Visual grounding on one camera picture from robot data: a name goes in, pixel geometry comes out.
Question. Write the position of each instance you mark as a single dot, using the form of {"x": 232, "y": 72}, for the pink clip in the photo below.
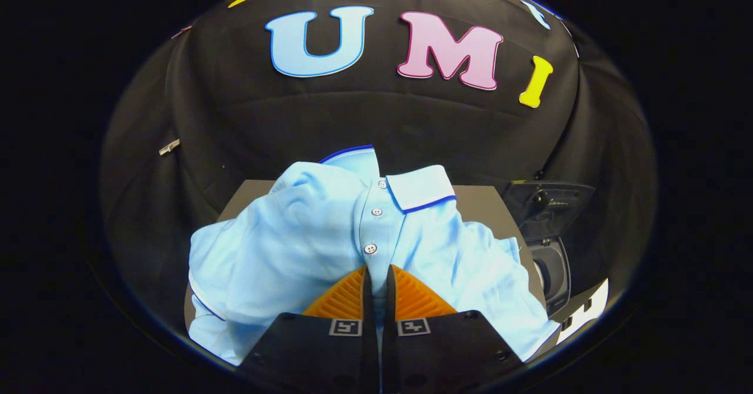
{"x": 181, "y": 32}

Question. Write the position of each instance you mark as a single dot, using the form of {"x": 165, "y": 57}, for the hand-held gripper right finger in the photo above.
{"x": 389, "y": 323}

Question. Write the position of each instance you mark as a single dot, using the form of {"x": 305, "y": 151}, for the light blue polo shirt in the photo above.
{"x": 294, "y": 235}

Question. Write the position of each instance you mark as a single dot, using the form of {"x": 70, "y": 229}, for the dark washing machine lid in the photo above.
{"x": 559, "y": 206}

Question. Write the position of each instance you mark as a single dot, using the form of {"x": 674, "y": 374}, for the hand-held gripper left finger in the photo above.
{"x": 368, "y": 323}

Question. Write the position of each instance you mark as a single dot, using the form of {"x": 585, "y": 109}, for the silver clip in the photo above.
{"x": 169, "y": 147}

